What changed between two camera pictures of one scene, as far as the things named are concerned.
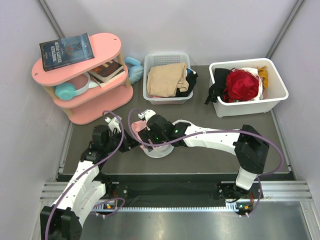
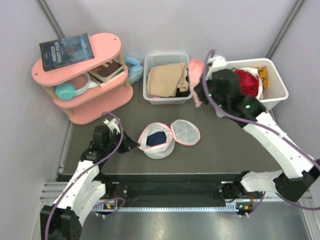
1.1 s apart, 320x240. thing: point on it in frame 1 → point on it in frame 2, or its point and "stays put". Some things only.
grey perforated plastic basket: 167,78 stays put
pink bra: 138,126 → 195,71
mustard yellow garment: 263,72 stays put
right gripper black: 147,134 → 200,89
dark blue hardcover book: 59,52 stays put
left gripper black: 128,142 stays put
